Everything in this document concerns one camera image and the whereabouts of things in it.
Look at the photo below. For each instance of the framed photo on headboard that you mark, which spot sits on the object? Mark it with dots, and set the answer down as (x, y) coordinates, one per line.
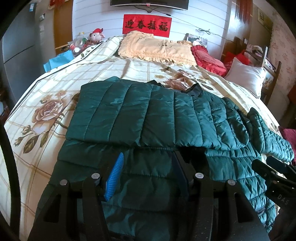
(196, 40)

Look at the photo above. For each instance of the red heart-shaped cushion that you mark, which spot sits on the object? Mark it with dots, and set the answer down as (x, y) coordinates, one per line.
(204, 60)

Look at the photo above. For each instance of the grey refrigerator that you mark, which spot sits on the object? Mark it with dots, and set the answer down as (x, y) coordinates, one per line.
(26, 46)

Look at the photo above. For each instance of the floral cream bed quilt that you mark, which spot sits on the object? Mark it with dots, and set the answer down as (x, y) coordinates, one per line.
(37, 124)

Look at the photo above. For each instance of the wall-mounted black television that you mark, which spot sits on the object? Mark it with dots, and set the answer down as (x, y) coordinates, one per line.
(175, 4)

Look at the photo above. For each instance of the white square pillow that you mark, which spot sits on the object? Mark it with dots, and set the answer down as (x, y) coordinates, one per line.
(246, 76)

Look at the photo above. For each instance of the maroon fuzzy blanket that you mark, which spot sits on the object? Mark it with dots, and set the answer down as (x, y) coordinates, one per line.
(289, 135)

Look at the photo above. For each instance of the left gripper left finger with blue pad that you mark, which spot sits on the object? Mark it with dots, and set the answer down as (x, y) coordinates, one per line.
(58, 220)

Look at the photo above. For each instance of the peach ruffled pillow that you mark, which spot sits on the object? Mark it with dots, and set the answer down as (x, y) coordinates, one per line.
(146, 47)

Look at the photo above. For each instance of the red Chinese banner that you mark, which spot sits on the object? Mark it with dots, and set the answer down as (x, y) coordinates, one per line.
(152, 24)

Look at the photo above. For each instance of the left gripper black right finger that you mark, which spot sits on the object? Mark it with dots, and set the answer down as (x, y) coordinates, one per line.
(218, 210)

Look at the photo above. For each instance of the pig plush toy red hat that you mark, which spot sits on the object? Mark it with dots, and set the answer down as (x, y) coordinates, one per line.
(96, 36)

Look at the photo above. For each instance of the red hanging knot decoration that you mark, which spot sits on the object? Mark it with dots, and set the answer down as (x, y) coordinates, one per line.
(243, 10)

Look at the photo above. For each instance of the dark green quilted jacket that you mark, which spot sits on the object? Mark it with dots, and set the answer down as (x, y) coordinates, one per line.
(146, 123)

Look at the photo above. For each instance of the wooden chair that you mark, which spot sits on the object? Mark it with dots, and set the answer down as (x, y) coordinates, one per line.
(256, 56)

